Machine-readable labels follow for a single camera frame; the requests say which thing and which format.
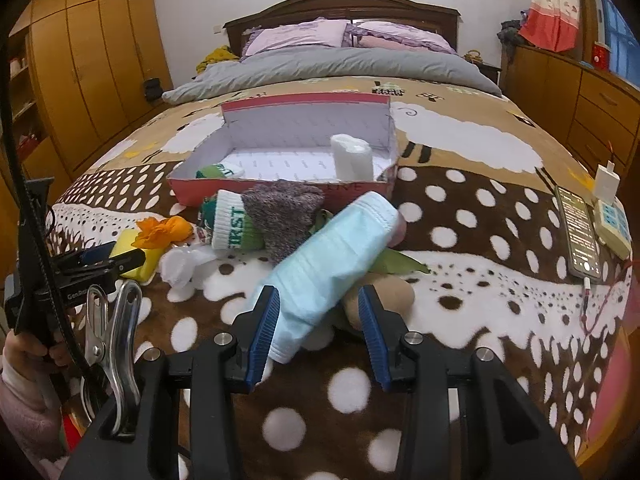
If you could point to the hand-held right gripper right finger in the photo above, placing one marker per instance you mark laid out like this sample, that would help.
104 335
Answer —
370 325

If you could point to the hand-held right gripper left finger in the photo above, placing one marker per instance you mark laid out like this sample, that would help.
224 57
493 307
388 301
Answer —
267 320

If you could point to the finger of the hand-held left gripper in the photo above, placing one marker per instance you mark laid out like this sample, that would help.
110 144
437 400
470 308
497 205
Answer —
97 254
125 262

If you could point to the yellow sponge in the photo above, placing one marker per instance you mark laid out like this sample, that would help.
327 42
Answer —
146 266

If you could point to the beige soft toy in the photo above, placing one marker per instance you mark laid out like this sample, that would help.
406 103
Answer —
395 292

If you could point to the orange cloth flower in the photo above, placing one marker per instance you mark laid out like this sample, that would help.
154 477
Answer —
160 232

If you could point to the clear plastic bag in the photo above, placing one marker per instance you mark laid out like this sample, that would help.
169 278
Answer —
182 265

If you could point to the green ribbon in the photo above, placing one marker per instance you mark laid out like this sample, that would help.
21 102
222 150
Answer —
400 262

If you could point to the light blue face mask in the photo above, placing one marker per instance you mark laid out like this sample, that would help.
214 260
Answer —
325 260

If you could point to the green and white sock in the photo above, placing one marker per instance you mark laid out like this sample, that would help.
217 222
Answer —
220 171
232 222

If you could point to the grey purple knitted sock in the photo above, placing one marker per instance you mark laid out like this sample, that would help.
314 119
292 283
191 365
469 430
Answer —
285 210

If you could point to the pink cardboard box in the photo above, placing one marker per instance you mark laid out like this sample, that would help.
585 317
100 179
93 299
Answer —
300 130

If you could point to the person's left forearm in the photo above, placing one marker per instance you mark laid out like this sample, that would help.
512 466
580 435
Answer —
25 420

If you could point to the person's left hand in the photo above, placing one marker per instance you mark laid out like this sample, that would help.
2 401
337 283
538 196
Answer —
30 347

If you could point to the metal spring clip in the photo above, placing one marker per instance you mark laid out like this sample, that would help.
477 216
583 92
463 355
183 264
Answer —
120 340

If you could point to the red pot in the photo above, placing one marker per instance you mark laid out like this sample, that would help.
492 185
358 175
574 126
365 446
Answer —
28 145

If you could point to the white cloth roll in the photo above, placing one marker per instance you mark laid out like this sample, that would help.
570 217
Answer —
350 157

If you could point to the black bag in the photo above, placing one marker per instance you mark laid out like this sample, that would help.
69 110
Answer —
152 89

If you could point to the wooden wardrobe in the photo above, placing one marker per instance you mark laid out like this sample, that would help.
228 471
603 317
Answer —
100 60

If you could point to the yellow cloth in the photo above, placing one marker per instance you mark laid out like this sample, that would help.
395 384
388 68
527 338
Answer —
215 57

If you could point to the black smartphone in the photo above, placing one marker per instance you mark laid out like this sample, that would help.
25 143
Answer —
580 235

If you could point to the grey duvet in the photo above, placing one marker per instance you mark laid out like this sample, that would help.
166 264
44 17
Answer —
340 67

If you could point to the cream power strip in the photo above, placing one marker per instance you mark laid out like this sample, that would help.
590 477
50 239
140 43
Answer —
612 225

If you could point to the white charger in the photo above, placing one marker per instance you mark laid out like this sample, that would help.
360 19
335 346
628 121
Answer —
607 180

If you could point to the wooden nightstand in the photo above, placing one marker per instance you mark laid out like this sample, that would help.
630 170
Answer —
490 72

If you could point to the pink pillow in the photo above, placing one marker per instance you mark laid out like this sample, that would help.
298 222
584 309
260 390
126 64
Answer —
380 42

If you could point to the small wicker basket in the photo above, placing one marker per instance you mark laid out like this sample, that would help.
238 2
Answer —
472 57

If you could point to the purple lace-edged pillow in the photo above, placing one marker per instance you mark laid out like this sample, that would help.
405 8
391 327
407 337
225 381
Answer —
415 35

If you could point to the wooden dresser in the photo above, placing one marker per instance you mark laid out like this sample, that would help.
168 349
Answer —
560 95

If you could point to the dark wooden headboard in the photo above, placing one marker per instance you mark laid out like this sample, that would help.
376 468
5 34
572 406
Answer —
340 7

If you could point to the dark clothes pile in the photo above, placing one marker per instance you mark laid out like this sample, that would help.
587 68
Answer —
509 35

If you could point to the red box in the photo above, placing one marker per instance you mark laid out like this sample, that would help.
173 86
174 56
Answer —
601 55

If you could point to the white and red curtain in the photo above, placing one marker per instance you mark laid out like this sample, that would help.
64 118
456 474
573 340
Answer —
550 15

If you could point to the window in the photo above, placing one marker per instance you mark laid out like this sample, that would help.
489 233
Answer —
620 35

